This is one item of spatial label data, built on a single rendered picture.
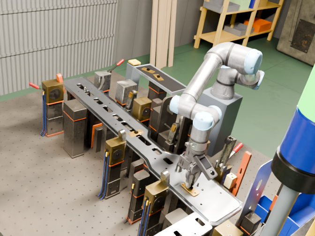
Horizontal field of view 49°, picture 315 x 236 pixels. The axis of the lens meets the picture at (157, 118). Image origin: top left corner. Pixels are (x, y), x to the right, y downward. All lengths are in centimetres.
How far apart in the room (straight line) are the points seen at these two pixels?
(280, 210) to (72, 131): 163
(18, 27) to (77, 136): 218
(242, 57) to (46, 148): 126
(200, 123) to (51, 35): 313
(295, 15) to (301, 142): 661
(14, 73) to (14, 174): 228
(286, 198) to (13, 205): 155
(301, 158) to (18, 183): 171
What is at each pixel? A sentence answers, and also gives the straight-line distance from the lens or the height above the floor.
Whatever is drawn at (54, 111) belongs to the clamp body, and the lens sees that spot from 222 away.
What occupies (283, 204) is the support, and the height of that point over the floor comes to 174.
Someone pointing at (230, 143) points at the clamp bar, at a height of 118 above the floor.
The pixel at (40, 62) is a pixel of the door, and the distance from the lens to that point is 430.
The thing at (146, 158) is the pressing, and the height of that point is 100.
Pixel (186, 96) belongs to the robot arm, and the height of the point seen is 137.
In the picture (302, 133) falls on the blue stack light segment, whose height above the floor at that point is 185.
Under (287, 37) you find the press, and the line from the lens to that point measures 712.
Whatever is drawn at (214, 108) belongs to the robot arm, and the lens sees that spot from 148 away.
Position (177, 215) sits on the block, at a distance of 149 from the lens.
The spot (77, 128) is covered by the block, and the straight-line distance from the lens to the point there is 201.
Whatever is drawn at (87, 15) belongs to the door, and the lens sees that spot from 450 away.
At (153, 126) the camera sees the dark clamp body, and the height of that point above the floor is 98.
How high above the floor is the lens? 204
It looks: 31 degrees down
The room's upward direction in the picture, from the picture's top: 10 degrees clockwise
